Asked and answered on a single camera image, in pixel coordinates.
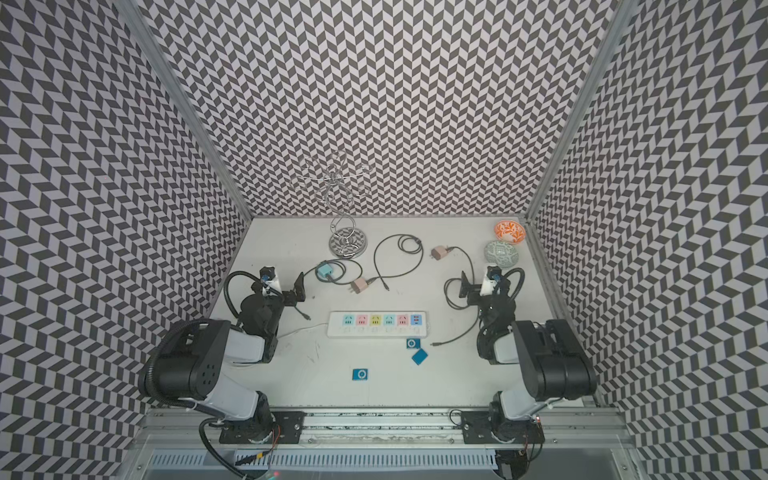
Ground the grey usb cable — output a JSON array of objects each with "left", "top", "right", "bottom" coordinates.
[
  {"left": 430, "top": 245, "right": 481, "bottom": 348},
  {"left": 365, "top": 233, "right": 425, "bottom": 293}
]

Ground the pink charger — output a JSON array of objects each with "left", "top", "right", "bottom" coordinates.
[
  {"left": 350, "top": 277, "right": 369, "bottom": 294},
  {"left": 431, "top": 245, "right": 450, "bottom": 261}
]

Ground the teal mp3 player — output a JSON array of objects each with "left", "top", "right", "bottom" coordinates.
[{"left": 412, "top": 349, "right": 428, "bottom": 365}]

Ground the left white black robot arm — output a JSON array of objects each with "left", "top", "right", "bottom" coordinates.
[{"left": 138, "top": 266, "right": 306, "bottom": 445}]

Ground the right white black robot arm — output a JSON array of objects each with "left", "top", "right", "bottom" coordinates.
[{"left": 459, "top": 266, "right": 597, "bottom": 447}]

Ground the teal usb charger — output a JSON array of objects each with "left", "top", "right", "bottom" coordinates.
[{"left": 315, "top": 262, "right": 335, "bottom": 283}]

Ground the green patterned bowl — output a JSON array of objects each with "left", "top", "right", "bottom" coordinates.
[{"left": 484, "top": 240, "right": 520, "bottom": 268}]

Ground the white colourful power strip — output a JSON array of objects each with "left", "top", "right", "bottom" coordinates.
[{"left": 327, "top": 311, "right": 428, "bottom": 339}]

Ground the orange patterned bowl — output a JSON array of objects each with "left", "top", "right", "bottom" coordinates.
[{"left": 494, "top": 220, "right": 526, "bottom": 245}]

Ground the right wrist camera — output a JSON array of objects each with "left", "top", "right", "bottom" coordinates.
[{"left": 480, "top": 265, "right": 502, "bottom": 296}]

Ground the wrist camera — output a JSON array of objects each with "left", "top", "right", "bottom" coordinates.
[
  {"left": 480, "top": 265, "right": 502, "bottom": 296},
  {"left": 259, "top": 266, "right": 282, "bottom": 295}
]

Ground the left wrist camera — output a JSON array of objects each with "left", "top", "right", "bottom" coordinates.
[{"left": 259, "top": 266, "right": 282, "bottom": 295}]

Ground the grey cable at teal charger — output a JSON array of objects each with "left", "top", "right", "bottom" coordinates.
[{"left": 302, "top": 257, "right": 365, "bottom": 287}]

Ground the white power strip cord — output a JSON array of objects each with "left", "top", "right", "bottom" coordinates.
[{"left": 277, "top": 322, "right": 330, "bottom": 341}]

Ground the chrome wire cup stand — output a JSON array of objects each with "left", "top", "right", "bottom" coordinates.
[{"left": 298, "top": 152, "right": 371, "bottom": 260}]

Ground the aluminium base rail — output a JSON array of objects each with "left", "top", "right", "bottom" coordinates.
[{"left": 131, "top": 406, "right": 637, "bottom": 451}]

